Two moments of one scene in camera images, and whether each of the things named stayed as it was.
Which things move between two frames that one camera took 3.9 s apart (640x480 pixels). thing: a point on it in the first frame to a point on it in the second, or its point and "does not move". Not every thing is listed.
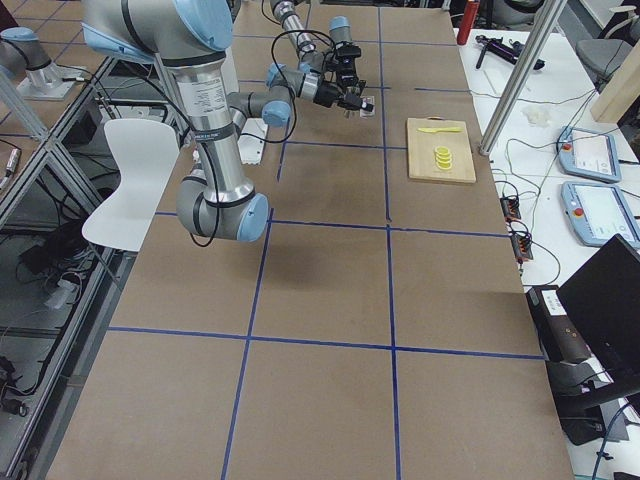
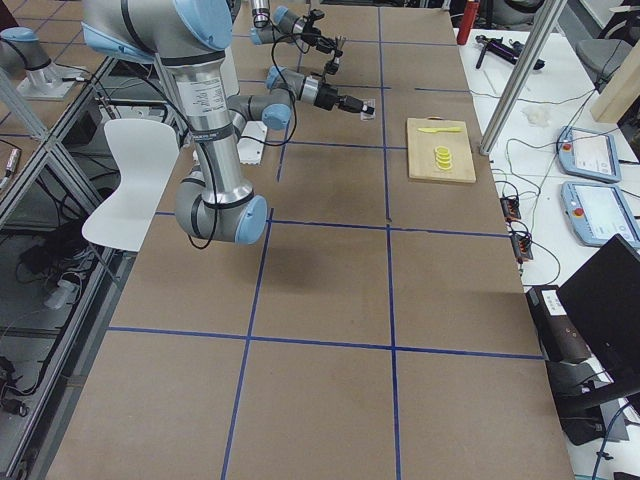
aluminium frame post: x=521 y=80 does not move
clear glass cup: x=364 y=113 does not move
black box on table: x=561 y=342 does not move
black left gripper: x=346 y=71 to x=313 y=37
